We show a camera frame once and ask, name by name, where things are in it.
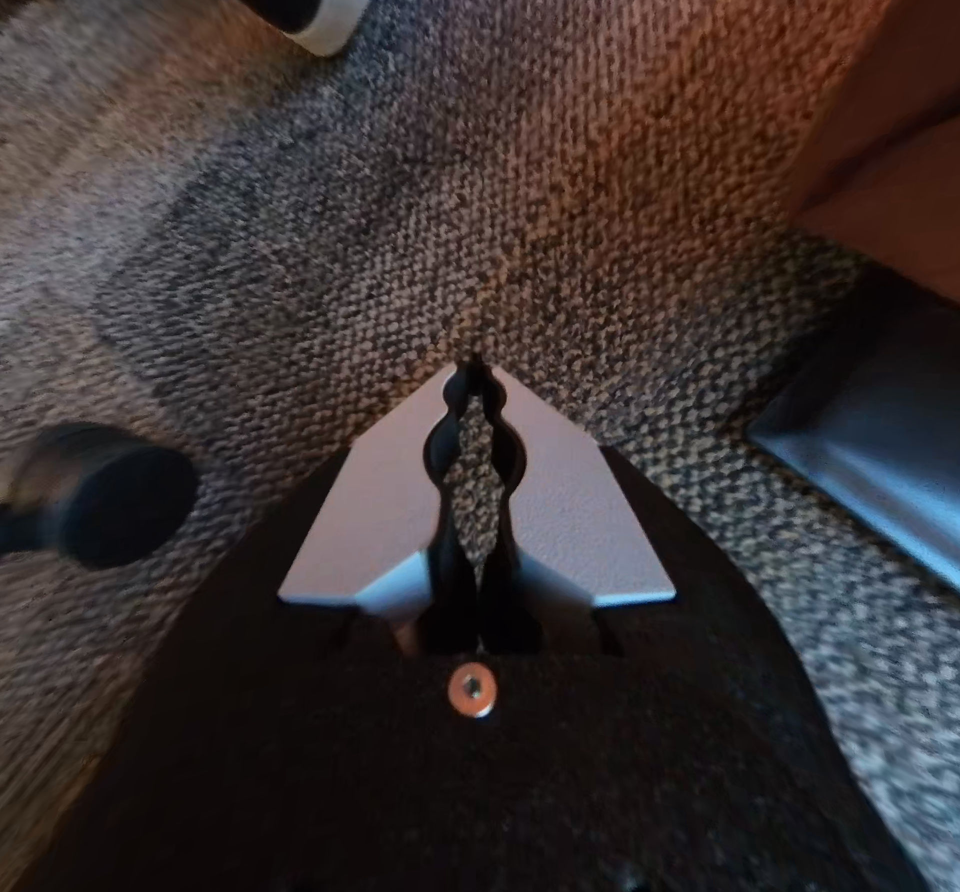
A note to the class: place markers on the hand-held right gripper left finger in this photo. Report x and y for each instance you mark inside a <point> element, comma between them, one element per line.
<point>360,517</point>

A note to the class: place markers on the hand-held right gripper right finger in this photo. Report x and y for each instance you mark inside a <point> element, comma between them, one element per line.
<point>592,517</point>

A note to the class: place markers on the black chair caster wheel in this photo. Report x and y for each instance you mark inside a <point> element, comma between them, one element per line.
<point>120,502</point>

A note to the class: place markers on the grey metal table foot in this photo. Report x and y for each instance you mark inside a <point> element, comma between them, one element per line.
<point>885,442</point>

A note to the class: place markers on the wooden furniture panel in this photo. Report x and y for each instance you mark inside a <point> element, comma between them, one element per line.
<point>900,157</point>

